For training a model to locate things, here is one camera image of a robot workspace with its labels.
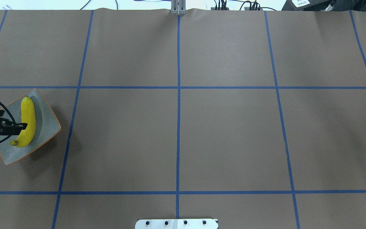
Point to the aluminium frame post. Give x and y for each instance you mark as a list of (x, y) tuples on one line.
[(178, 7)]

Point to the grey square plate orange rim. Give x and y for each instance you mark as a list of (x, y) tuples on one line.
[(39, 124)]

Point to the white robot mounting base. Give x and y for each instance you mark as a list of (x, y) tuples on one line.
[(177, 224)]

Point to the yellow banana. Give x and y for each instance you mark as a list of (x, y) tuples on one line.
[(28, 115)]

